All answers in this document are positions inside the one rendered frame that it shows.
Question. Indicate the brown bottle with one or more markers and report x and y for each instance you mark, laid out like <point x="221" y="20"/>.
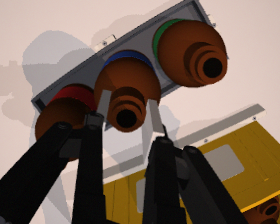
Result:
<point x="185" y="52"/>
<point x="253" y="217"/>
<point x="70" y="104"/>
<point x="269" y="207"/>
<point x="131" y="77"/>

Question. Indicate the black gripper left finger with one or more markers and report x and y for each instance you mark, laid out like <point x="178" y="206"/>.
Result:
<point x="26" y="184"/>

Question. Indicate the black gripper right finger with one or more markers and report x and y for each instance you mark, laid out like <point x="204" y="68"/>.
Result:
<point x="205" y="198"/>

